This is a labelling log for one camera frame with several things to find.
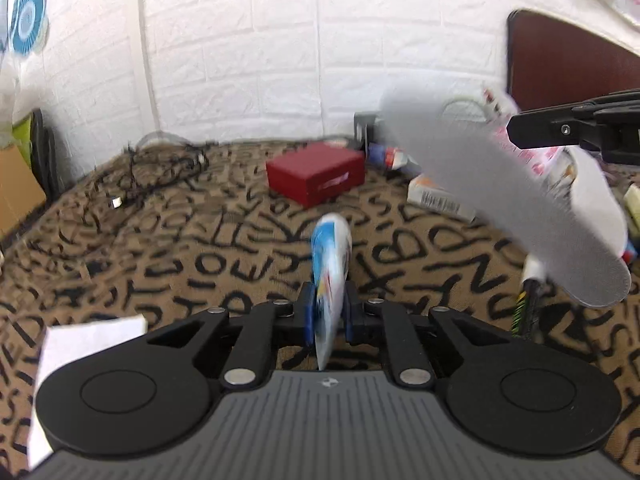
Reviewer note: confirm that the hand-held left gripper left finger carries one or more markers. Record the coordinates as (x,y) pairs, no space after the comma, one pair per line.
(307,312)

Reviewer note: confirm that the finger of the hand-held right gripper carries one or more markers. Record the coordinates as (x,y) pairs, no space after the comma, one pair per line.
(540,127)

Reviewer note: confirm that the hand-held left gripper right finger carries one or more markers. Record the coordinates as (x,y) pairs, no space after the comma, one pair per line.
(352,317)

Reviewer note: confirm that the blue and white packet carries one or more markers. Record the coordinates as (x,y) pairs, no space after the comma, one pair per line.
(330,260)

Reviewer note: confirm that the grey insole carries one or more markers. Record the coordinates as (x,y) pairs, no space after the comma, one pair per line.
(500,195)

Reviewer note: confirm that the brown wooden headboard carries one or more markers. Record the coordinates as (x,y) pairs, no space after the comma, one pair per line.
(565,60)

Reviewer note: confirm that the floral white insole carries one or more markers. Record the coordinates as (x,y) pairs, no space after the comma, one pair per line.
(597,200)

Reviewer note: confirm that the letter patterned brown blanket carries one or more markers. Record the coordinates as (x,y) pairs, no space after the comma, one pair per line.
(200,260)

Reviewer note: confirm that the white and orange box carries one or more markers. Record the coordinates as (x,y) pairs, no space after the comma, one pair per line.
(435,195)

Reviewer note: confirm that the dark red box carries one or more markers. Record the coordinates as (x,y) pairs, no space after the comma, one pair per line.
(310,167)

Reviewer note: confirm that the flat black box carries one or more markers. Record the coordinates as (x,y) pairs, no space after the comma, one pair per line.
(367,127)

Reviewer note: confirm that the white paper sheet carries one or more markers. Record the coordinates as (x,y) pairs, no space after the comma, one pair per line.
(75,345)

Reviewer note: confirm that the brown cardboard box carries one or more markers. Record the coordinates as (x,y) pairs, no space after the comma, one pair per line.
(17,185)

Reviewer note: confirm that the blue paper fan wall decoration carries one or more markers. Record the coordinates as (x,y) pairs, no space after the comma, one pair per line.
(27,15)

